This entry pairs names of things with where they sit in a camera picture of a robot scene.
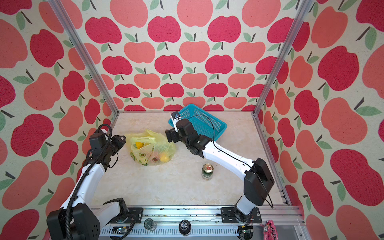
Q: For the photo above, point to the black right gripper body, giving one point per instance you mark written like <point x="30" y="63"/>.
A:
<point x="173" y="135"/>

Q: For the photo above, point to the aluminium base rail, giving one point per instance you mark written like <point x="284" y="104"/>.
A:
<point x="210" y="222"/>

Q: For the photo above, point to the yellow plastic avocado-print bag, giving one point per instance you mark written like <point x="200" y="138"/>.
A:
<point x="155" y="145"/>

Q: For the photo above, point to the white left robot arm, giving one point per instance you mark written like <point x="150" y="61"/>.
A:
<point x="75" y="220"/>

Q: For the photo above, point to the aluminium frame post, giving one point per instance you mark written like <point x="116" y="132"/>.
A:
<point x="298" y="21"/>
<point x="71" y="31"/>

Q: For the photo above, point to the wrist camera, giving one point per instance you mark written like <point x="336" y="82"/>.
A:
<point x="97" y="143"/>
<point x="175" y="116"/>

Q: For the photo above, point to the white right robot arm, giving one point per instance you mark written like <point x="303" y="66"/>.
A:
<point x="255" y="174"/>

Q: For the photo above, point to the green drink can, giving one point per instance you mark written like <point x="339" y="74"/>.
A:
<point x="207" y="171"/>

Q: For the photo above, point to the yellow toy banana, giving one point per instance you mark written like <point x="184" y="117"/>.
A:
<point x="139" y="145"/>

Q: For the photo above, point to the aluminium frame post left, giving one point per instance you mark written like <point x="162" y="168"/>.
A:
<point x="71" y="31"/>

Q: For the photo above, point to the aluminium frame post right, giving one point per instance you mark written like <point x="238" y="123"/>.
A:
<point x="298" y="21"/>

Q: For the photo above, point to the small glass jar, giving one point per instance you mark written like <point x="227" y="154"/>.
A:
<point x="150" y="224"/>

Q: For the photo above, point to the yellow toy mango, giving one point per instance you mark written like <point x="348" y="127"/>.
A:
<point x="164" y="158"/>

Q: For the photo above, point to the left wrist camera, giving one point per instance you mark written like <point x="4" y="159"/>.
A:
<point x="97" y="143"/>

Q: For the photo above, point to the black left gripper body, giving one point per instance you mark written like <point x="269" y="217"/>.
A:
<point x="115" y="144"/>

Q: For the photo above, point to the black round knob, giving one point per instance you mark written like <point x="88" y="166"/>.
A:
<point x="185" y="227"/>

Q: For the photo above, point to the pink snack packet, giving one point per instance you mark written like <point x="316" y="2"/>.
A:
<point x="269" y="231"/>

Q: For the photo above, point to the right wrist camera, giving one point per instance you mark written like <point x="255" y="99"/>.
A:
<point x="175" y="116"/>

